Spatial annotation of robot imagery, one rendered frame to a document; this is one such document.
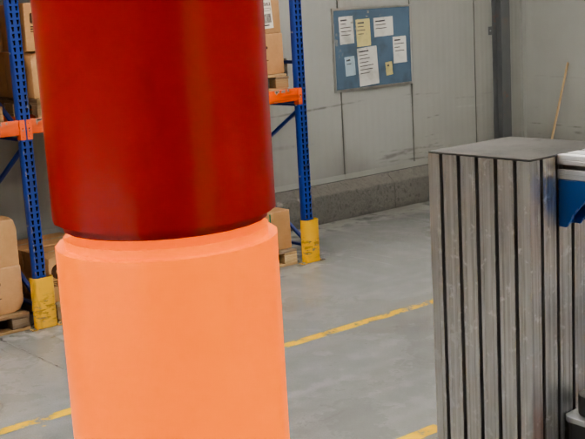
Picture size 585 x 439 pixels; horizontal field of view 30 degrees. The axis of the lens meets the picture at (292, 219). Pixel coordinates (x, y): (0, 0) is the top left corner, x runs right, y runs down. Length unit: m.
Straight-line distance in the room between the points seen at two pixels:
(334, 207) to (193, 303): 11.69
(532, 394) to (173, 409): 1.87
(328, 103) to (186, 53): 11.72
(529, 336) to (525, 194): 0.26
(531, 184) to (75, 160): 1.78
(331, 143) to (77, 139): 11.77
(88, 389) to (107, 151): 0.05
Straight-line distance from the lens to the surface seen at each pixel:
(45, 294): 8.60
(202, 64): 0.22
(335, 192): 11.91
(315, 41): 11.81
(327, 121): 11.94
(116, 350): 0.23
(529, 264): 2.01
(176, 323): 0.23
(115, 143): 0.22
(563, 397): 2.16
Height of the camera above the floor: 2.32
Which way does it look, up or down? 11 degrees down
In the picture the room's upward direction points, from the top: 3 degrees counter-clockwise
